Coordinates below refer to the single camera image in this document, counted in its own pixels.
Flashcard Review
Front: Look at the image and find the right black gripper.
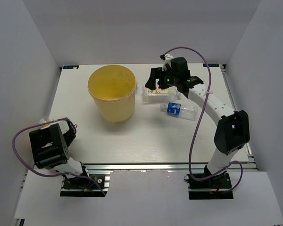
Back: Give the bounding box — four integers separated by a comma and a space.
145, 66, 179, 91

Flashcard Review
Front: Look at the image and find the clear bottle apple label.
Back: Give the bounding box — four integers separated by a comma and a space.
142, 87, 181, 104

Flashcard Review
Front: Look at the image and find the clear bottle blue label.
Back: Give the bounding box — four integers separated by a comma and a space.
160, 102, 198, 121

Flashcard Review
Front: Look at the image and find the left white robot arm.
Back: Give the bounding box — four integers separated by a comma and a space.
29, 118, 90, 188

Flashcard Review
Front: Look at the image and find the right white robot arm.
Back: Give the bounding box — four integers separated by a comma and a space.
145, 54, 250, 188

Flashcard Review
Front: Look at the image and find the yellow plastic bin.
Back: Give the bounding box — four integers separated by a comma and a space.
88, 65, 137, 122

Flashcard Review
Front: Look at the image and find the right blue table sticker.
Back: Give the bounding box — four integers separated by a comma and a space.
203, 63, 220, 67

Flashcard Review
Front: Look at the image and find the blue table sticker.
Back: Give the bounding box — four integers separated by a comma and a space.
62, 65, 79, 70
203, 63, 220, 67

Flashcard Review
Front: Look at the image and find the left blue table sticker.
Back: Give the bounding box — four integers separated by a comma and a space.
62, 65, 79, 70

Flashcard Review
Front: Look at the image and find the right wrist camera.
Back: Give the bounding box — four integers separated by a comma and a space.
160, 54, 174, 71

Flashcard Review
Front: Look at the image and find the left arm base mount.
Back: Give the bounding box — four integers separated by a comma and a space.
60, 170, 110, 197

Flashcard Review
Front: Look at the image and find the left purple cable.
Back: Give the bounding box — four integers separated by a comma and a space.
12, 117, 107, 196

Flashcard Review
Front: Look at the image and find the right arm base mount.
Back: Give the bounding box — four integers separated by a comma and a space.
183, 171, 233, 200

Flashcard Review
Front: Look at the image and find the aluminium table rail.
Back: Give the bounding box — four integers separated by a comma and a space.
86, 162, 257, 170

